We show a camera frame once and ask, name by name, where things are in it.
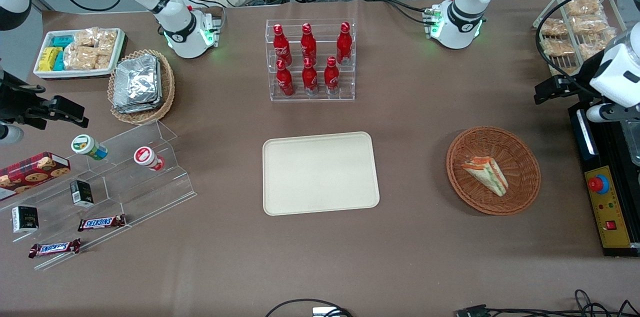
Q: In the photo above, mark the clear rice cracker pack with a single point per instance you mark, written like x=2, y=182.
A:
x=86, y=38
x=103, y=59
x=107, y=39
x=80, y=58

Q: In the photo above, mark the brown wicker basket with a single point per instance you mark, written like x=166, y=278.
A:
x=520, y=157

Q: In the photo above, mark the black machine with yellow panel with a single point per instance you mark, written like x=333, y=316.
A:
x=612, y=217

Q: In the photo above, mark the silver foil pack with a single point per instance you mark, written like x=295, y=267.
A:
x=137, y=109
x=136, y=79

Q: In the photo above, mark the clear plastic container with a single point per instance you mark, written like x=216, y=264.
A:
x=634, y=147

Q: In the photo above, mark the red tartan cookie box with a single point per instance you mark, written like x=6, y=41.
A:
x=30, y=172

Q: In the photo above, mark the red cola bottle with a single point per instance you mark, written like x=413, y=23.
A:
x=308, y=44
x=285, y=82
x=344, y=44
x=310, y=79
x=281, y=47
x=331, y=77

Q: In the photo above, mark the teal snack pack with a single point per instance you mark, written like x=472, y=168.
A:
x=62, y=41
x=59, y=61

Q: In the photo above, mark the beige plastic tray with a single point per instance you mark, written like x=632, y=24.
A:
x=320, y=174

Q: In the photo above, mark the red emergency stop button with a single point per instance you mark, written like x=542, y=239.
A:
x=597, y=184

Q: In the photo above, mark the small black box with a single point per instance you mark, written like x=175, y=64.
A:
x=81, y=193
x=25, y=219

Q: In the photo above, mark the red lid cup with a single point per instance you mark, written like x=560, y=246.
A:
x=144, y=156

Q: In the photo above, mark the snickers chocolate bar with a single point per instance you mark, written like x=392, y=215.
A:
x=54, y=248
x=101, y=223

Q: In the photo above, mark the triangular sandwich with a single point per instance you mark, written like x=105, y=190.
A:
x=485, y=174

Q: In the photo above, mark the white rectangular snack tray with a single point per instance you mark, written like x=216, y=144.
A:
x=75, y=74

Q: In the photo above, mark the small white device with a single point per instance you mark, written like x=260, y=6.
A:
x=325, y=312

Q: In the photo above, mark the clear acrylic stepped shelf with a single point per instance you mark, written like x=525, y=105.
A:
x=150, y=192

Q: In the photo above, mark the clear acrylic bottle rack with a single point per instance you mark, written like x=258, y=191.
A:
x=320, y=32

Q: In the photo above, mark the bagged fried snack pack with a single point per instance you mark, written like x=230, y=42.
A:
x=557, y=47
x=553, y=27
x=595, y=43
x=562, y=71
x=583, y=5
x=589, y=24

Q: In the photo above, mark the light wicker basket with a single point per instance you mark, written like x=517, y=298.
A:
x=167, y=87

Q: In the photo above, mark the green lid cup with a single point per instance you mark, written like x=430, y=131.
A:
x=82, y=144

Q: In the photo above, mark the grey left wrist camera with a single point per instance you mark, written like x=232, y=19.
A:
x=600, y=113

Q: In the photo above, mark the yellow snack pack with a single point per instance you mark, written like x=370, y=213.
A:
x=53, y=53
x=47, y=64

